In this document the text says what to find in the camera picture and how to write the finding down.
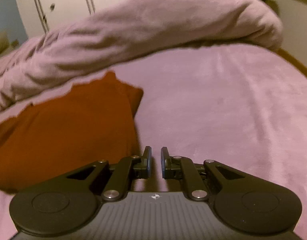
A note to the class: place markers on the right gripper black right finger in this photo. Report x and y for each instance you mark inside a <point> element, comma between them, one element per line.
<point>184,170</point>

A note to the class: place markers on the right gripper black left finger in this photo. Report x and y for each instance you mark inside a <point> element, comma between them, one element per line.
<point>126,171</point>

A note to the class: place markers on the rust orange knit cardigan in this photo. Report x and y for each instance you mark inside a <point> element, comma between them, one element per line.
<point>93,121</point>

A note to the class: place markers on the lilac bed sheet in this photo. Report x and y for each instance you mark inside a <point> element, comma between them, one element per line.
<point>238,104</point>

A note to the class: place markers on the lilac rolled duvet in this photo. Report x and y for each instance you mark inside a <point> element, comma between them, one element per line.
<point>127,31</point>

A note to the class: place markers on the grey upholstered headboard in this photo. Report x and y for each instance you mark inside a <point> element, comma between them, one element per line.
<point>4,42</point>

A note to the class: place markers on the grey desk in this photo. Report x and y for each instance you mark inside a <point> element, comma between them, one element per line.
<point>293,14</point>

